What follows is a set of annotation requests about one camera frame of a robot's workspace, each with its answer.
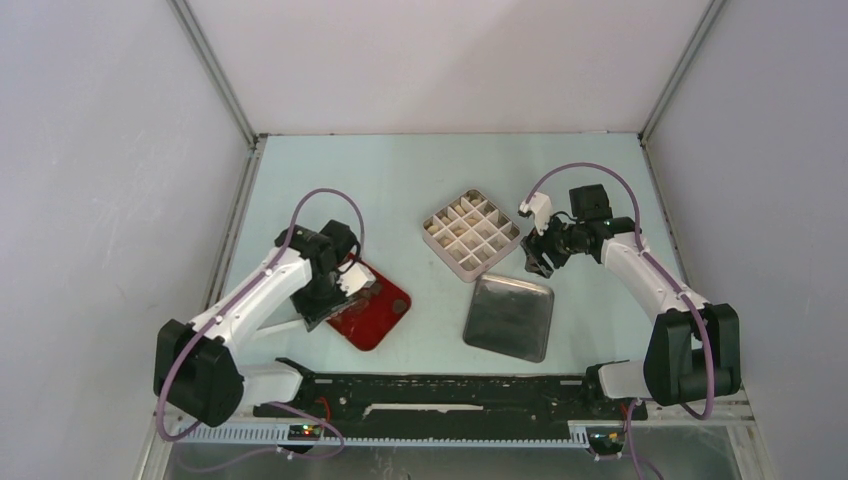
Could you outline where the red rectangular tray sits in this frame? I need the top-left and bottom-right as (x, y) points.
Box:
(327, 263), (412, 351)

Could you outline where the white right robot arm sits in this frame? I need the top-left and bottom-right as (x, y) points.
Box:
(519, 184), (741, 418)

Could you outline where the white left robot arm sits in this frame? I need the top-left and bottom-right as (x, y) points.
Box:
(153, 220), (375, 427)

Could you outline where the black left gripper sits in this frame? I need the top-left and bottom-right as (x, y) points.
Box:
(289, 270), (352, 332)

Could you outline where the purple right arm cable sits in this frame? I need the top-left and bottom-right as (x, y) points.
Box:
(523, 161), (717, 480)

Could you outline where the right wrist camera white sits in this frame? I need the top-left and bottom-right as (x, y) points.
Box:
(518, 191), (553, 235)

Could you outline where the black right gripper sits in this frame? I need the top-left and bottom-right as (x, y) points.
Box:
(521, 208), (585, 278)

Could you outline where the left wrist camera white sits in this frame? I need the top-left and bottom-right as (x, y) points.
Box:
(336, 260), (376, 297)

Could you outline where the round dark chocolate piece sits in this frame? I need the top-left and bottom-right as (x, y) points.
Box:
(391, 299), (409, 315)

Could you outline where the silver metal tin lid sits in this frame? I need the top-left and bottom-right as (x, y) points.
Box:
(462, 274), (555, 363)

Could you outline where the pink tin with white dividers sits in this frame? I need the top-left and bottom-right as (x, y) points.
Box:
(421, 189), (521, 283)

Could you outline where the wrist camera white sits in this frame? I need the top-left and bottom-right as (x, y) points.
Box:
(518, 191), (553, 235)
(336, 260), (376, 297)

